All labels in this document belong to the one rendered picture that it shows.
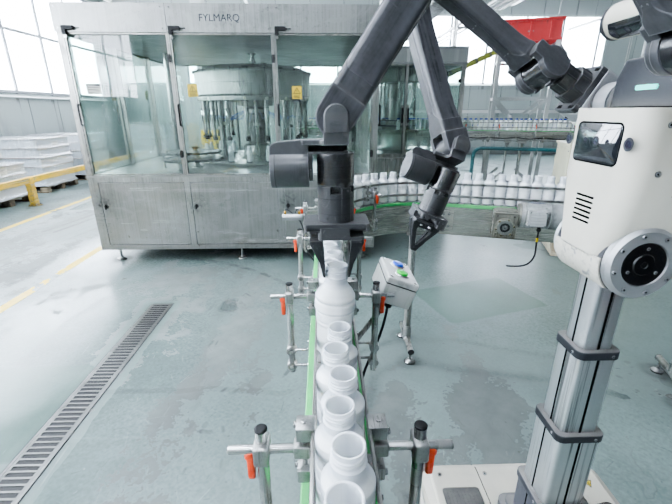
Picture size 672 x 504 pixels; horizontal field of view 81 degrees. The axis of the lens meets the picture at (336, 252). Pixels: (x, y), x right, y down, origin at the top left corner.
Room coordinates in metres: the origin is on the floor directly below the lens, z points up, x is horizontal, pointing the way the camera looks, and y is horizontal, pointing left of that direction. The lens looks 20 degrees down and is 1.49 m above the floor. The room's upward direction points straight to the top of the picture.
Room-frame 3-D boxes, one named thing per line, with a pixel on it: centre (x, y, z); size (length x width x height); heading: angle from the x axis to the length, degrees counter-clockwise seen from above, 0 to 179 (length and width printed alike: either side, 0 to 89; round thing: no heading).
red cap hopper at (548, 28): (7.06, -3.04, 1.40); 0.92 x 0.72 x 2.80; 74
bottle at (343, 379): (0.44, -0.01, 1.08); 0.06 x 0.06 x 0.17
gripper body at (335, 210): (0.61, 0.00, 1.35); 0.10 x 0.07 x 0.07; 92
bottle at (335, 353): (0.50, 0.00, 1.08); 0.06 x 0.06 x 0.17
